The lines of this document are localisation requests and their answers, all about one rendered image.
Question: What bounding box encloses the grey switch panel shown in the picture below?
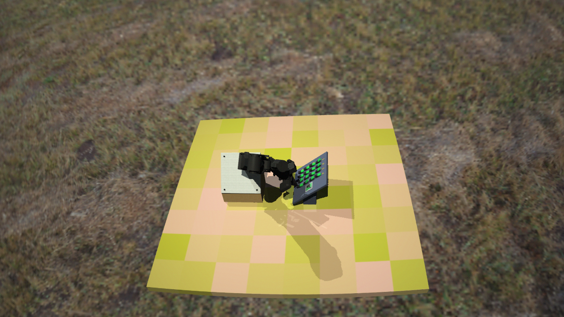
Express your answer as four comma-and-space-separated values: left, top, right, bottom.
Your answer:
293, 152, 328, 205

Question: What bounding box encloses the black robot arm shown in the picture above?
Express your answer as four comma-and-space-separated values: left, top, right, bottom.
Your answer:
238, 152, 297, 177

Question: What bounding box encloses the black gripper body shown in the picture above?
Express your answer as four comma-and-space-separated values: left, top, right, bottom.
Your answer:
273, 171, 292, 193

